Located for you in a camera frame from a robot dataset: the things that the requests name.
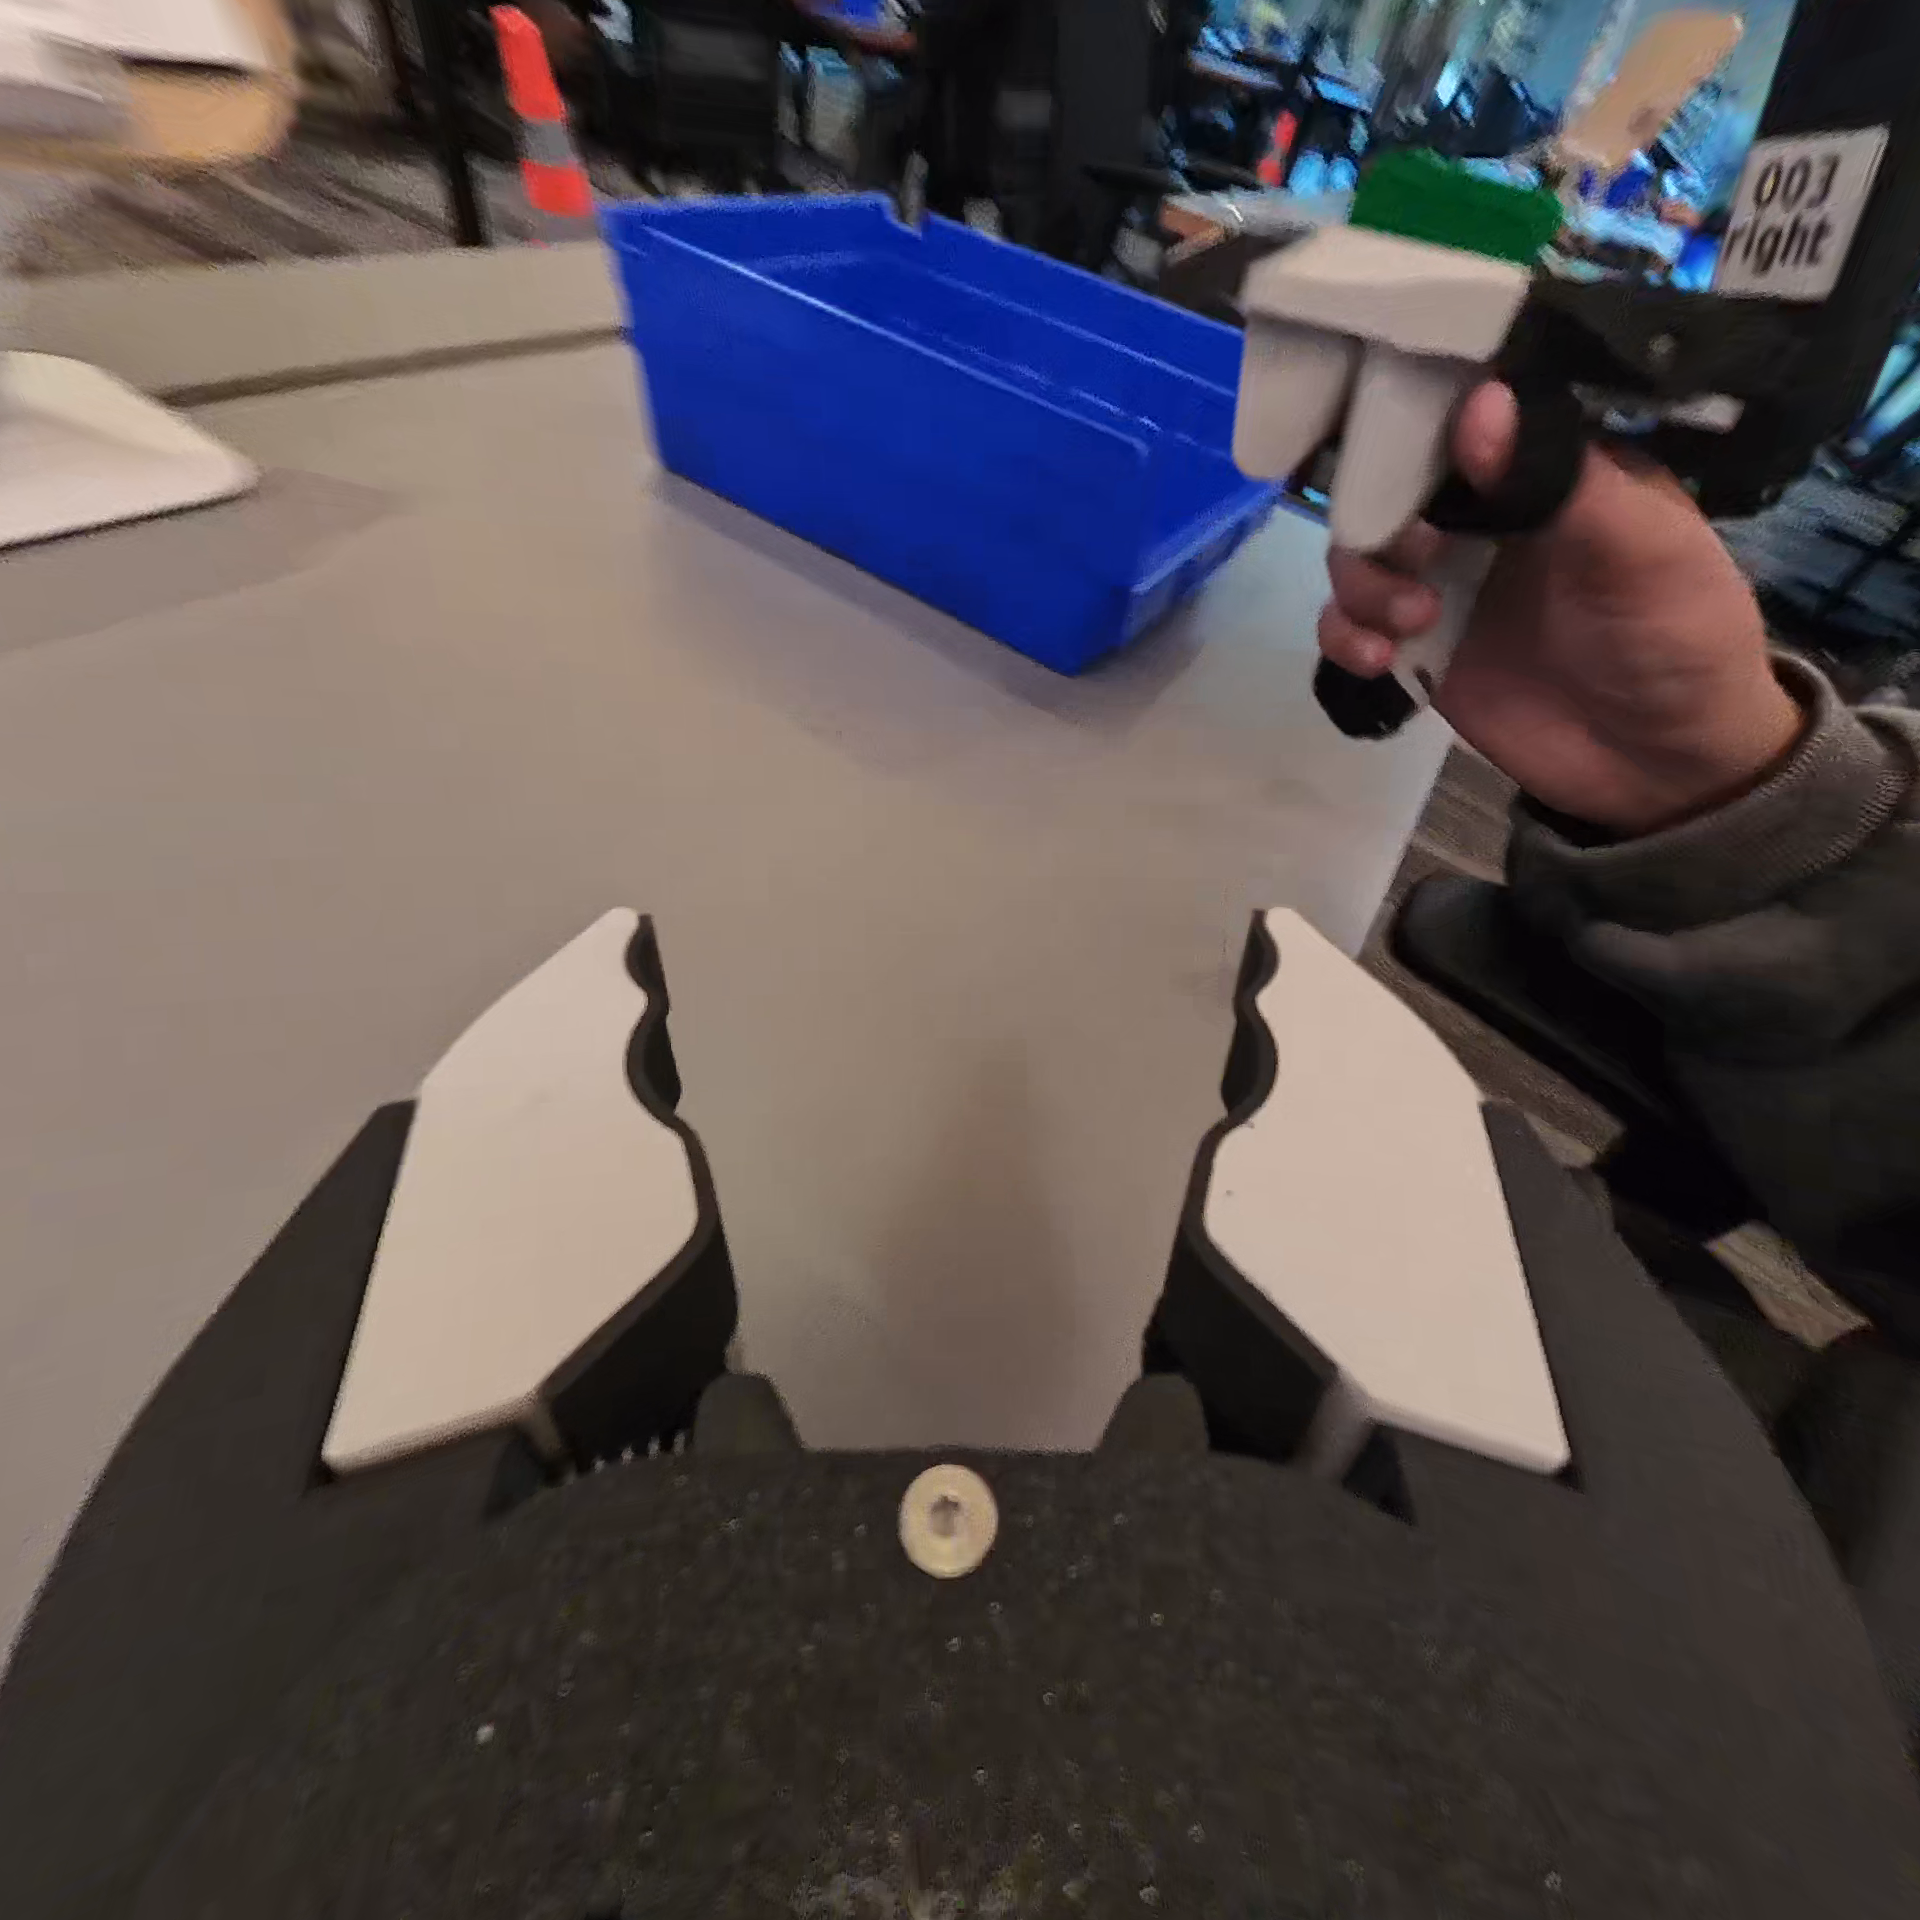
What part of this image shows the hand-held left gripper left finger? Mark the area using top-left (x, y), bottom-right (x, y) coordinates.
top-left (320, 907), bottom-right (742, 1488)

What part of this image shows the grey desk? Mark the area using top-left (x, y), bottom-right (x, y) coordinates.
top-left (0, 240), bottom-right (1456, 1652)

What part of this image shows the person's right hand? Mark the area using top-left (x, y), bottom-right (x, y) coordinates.
top-left (1316, 383), bottom-right (1808, 834)

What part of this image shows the green box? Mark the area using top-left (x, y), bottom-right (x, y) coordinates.
top-left (1351, 146), bottom-right (1566, 272)

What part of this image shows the blue plastic bin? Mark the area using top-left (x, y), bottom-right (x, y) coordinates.
top-left (599, 192), bottom-right (1290, 677)

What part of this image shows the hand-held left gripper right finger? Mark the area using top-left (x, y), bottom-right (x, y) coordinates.
top-left (1143, 907), bottom-right (1575, 1488)

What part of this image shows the grey hooded sweatshirt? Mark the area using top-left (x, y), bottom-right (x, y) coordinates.
top-left (1770, 1306), bottom-right (1920, 1652)

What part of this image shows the white document stand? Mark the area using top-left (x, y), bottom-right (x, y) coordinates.
top-left (0, 0), bottom-right (302, 553)

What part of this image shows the orange traffic cone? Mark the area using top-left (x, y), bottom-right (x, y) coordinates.
top-left (492, 5), bottom-right (599, 245)

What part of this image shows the wooden board stand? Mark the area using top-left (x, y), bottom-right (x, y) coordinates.
top-left (1560, 11), bottom-right (1748, 173)

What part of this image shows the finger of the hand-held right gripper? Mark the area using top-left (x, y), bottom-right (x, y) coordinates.
top-left (1328, 239), bottom-right (1536, 553)
top-left (1233, 231), bottom-right (1409, 473)

